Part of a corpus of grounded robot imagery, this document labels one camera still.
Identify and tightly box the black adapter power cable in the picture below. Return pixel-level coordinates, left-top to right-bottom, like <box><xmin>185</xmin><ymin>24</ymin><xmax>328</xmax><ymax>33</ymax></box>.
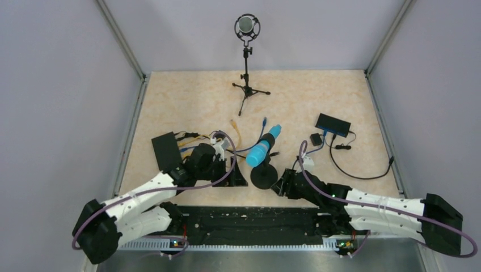
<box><xmin>330</xmin><ymin>131</ymin><xmax>395</xmax><ymax>181</ymax></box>

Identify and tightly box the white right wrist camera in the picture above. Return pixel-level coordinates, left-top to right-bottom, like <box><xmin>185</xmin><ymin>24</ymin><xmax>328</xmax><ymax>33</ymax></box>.
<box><xmin>296</xmin><ymin>156</ymin><xmax>315</xmax><ymax>173</ymax></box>

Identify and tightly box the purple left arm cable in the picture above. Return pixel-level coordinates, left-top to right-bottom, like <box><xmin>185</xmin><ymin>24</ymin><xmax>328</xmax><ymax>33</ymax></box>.
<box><xmin>71</xmin><ymin>130</ymin><xmax>238</xmax><ymax>260</ymax></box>

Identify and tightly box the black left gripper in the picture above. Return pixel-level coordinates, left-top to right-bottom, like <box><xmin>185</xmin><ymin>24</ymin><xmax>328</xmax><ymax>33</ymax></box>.
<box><xmin>197</xmin><ymin>155</ymin><xmax>247</xmax><ymax>186</ymax></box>

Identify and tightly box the black tripod microphone stand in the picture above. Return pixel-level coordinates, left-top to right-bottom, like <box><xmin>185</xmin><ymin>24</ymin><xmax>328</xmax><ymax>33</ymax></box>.
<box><xmin>232</xmin><ymin>39</ymin><xmax>271</xmax><ymax>117</ymax></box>

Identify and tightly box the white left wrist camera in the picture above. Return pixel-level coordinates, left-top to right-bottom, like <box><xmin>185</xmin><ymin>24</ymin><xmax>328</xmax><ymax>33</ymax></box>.
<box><xmin>210</xmin><ymin>138</ymin><xmax>230</xmax><ymax>161</ymax></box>

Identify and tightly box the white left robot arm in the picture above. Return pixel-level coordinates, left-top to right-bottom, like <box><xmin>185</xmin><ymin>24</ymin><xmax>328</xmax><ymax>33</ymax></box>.
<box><xmin>72</xmin><ymin>141</ymin><xmax>236</xmax><ymax>264</ymax></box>

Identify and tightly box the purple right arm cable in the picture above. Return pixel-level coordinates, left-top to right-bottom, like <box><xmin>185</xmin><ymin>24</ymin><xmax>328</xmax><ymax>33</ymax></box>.
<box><xmin>298</xmin><ymin>141</ymin><xmax>479</xmax><ymax>259</ymax></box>

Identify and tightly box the black power adapter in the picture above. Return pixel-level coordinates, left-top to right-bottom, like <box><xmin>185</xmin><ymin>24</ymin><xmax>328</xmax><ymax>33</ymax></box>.
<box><xmin>310</xmin><ymin>133</ymin><xmax>323</xmax><ymax>147</ymax></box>

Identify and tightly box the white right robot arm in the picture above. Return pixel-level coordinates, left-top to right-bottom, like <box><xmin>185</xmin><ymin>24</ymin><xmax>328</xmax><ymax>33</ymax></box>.
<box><xmin>247</xmin><ymin>160</ymin><xmax>463</xmax><ymax>257</ymax></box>

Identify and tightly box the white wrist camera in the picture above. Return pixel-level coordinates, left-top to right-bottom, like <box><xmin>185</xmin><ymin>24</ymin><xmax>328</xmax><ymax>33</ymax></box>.
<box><xmin>296</xmin><ymin>156</ymin><xmax>315</xmax><ymax>173</ymax></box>
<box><xmin>210</xmin><ymin>138</ymin><xmax>230</xmax><ymax>161</ymax></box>

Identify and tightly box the silver condenser microphone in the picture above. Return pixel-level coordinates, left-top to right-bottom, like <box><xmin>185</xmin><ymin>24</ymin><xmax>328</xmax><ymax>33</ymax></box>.
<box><xmin>234</xmin><ymin>14</ymin><xmax>261</xmax><ymax>40</ymax></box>

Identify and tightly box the yellow ethernet cable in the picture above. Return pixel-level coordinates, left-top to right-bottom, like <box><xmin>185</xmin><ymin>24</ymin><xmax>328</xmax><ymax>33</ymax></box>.
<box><xmin>176</xmin><ymin>120</ymin><xmax>243</xmax><ymax>151</ymax></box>

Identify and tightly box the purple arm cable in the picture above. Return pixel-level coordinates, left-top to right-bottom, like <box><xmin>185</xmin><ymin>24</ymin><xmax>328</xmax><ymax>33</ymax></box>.
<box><xmin>298</xmin><ymin>141</ymin><xmax>479</xmax><ymax>259</ymax></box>
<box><xmin>71</xmin><ymin>130</ymin><xmax>238</xmax><ymax>260</ymax></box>

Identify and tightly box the blue microphone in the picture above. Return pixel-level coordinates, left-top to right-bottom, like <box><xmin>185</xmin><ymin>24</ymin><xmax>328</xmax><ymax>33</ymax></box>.
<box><xmin>246</xmin><ymin>124</ymin><xmax>282</xmax><ymax>190</ymax></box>

